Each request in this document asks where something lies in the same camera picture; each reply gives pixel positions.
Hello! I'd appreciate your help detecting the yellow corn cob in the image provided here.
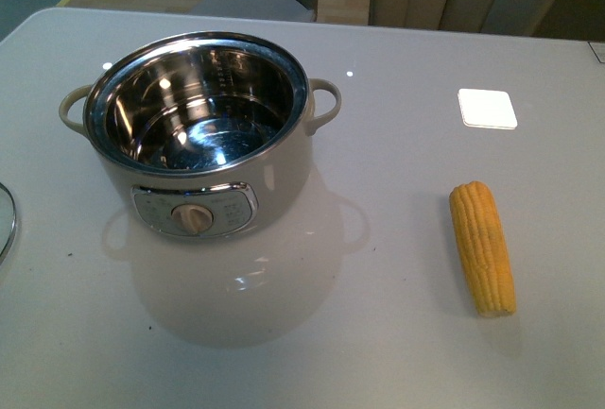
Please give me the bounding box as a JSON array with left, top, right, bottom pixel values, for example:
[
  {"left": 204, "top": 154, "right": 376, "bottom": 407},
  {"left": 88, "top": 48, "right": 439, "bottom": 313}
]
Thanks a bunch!
[{"left": 449, "top": 181, "right": 516, "bottom": 317}]

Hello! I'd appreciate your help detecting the table label sticker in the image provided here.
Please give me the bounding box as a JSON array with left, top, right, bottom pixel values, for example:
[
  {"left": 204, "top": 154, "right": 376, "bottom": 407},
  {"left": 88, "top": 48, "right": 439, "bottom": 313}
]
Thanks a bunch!
[{"left": 588, "top": 42, "right": 605, "bottom": 64}]

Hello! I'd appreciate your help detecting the beige electric cooking pot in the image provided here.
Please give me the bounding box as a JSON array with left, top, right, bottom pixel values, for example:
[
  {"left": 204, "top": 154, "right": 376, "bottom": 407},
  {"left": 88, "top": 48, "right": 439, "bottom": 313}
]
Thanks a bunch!
[{"left": 59, "top": 31, "right": 342, "bottom": 239}]

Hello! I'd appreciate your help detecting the glass pot lid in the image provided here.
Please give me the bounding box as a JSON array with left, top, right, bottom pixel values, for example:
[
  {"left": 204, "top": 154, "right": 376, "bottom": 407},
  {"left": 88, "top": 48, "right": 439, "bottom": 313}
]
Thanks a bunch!
[{"left": 0, "top": 184, "right": 18, "bottom": 263}]

